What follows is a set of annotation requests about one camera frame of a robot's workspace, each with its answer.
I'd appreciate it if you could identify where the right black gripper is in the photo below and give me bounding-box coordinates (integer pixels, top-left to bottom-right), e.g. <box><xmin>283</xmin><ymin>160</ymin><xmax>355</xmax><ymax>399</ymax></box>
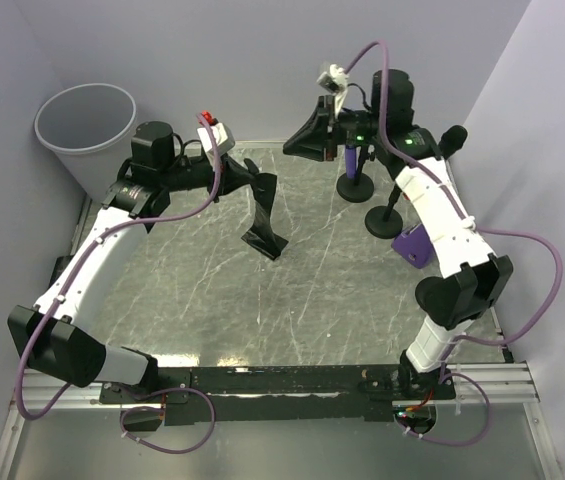
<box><xmin>281</xmin><ymin>96</ymin><xmax>384</xmax><ymax>164</ymax></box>

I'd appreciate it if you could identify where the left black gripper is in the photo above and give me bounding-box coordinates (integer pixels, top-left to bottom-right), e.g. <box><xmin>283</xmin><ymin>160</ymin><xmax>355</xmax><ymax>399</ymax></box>
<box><xmin>160</xmin><ymin>151</ymin><xmax>256</xmax><ymax>203</ymax></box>

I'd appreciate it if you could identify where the black trash bag roll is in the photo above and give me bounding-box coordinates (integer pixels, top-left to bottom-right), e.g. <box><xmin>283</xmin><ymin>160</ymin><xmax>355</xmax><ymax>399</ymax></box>
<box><xmin>242</xmin><ymin>173</ymin><xmax>288</xmax><ymax>261</ymax></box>

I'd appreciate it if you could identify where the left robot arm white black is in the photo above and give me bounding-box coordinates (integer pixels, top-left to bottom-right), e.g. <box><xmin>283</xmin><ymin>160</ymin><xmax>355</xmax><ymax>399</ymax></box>
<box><xmin>7</xmin><ymin>120</ymin><xmax>279</xmax><ymax>402</ymax></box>

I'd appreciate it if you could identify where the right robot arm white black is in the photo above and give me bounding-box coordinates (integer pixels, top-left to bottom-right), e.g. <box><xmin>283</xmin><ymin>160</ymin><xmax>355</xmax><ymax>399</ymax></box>
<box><xmin>283</xmin><ymin>65</ymin><xmax>513</xmax><ymax>399</ymax></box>

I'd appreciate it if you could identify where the grey plastic trash bin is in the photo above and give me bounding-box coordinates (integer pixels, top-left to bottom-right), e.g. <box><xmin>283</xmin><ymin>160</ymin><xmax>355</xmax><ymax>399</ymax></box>
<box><xmin>34</xmin><ymin>83</ymin><xmax>138</xmax><ymax>202</ymax></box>

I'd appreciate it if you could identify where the purple microphone on stand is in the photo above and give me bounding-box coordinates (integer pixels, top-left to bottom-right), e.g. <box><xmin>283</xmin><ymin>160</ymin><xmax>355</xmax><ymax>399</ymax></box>
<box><xmin>336</xmin><ymin>146</ymin><xmax>374</xmax><ymax>203</ymax></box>

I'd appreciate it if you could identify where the black microphone on stand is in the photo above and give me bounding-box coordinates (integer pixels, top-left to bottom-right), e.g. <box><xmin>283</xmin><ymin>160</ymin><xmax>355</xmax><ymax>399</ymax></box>
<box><xmin>365</xmin><ymin>125</ymin><xmax>473</xmax><ymax>239</ymax></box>

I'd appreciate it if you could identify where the purple box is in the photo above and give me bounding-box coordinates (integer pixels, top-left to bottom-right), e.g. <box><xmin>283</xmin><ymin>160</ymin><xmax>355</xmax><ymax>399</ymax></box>
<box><xmin>392</xmin><ymin>224</ymin><xmax>434</xmax><ymax>269</ymax></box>

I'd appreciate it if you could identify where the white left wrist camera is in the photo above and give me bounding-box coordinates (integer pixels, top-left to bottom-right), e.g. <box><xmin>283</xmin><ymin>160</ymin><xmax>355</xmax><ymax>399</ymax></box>
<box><xmin>197</xmin><ymin>111</ymin><xmax>235</xmax><ymax>158</ymax></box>

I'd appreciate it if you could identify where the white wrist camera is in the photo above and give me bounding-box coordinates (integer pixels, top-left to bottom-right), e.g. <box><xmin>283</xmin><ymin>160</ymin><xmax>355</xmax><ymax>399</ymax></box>
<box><xmin>316</xmin><ymin>64</ymin><xmax>349</xmax><ymax>116</ymax></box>
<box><xmin>197</xmin><ymin>111</ymin><xmax>235</xmax><ymax>158</ymax></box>

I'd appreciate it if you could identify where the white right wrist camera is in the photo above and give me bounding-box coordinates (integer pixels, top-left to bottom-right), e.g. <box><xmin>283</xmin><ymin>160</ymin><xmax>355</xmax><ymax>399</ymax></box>
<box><xmin>316</xmin><ymin>64</ymin><xmax>349</xmax><ymax>116</ymax></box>

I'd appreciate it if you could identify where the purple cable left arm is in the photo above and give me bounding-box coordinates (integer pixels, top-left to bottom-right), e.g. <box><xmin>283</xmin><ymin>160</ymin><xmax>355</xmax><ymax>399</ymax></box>
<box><xmin>15</xmin><ymin>112</ymin><xmax>228</xmax><ymax>455</ymax></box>

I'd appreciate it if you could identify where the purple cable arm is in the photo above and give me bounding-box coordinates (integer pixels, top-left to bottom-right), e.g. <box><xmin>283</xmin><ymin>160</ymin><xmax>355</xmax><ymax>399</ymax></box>
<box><xmin>15</xmin><ymin>112</ymin><xmax>228</xmax><ymax>455</ymax></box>
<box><xmin>344</xmin><ymin>40</ymin><xmax>564</xmax><ymax>446</ymax></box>

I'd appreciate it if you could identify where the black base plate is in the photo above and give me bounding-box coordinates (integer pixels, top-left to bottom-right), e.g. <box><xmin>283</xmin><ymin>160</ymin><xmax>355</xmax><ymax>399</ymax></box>
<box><xmin>99</xmin><ymin>364</ymin><xmax>456</xmax><ymax>426</ymax></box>

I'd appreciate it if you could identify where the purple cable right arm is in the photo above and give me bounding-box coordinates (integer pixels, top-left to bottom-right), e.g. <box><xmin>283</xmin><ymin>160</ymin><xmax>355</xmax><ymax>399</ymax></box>
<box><xmin>344</xmin><ymin>40</ymin><xmax>564</xmax><ymax>446</ymax></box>

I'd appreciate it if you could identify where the aluminium rail frame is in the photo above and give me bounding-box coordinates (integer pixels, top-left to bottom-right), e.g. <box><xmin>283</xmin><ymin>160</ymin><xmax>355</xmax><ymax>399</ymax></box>
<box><xmin>0</xmin><ymin>363</ymin><xmax>562</xmax><ymax>479</ymax></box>

